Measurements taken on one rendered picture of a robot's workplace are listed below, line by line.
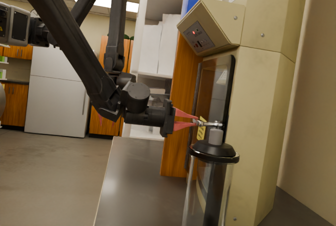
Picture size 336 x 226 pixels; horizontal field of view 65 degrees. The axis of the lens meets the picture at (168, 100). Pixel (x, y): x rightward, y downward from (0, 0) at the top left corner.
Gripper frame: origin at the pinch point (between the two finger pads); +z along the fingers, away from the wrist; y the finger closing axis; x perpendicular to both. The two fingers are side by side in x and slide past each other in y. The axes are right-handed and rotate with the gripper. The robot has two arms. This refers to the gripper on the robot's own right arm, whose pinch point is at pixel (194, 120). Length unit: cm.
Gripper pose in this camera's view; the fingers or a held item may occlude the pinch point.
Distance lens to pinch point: 76.9
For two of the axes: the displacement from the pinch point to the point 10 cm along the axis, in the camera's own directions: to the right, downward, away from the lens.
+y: 1.3, -9.9, -0.4
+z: 9.8, 1.2, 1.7
